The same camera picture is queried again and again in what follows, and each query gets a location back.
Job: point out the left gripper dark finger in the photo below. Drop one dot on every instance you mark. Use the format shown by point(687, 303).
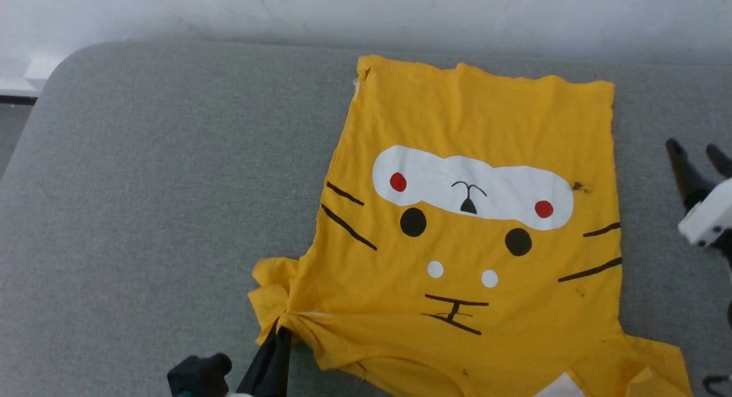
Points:
point(269, 368)

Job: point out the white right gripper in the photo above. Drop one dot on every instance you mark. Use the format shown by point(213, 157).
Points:
point(712, 214)

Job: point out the yellow cat print T-shirt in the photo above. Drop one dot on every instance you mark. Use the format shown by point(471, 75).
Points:
point(457, 128)

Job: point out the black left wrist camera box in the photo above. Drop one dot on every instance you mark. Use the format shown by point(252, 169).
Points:
point(197, 377)

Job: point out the grey fabric sofa cushion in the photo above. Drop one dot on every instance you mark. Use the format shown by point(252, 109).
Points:
point(143, 214)

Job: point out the white wall skirting strip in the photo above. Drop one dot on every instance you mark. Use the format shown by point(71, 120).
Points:
point(37, 74)

